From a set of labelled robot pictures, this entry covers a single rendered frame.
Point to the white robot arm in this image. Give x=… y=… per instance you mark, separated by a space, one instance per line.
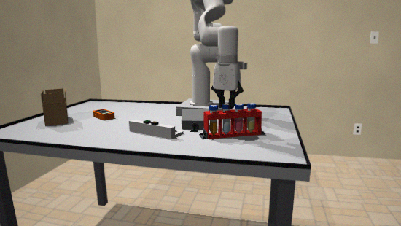
x=222 y=42

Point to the brown cardboard box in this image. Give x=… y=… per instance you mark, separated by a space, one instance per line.
x=54 y=108

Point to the red tube rack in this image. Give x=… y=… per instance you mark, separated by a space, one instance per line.
x=244 y=113

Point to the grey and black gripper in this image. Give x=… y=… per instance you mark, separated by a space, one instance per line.
x=227 y=76

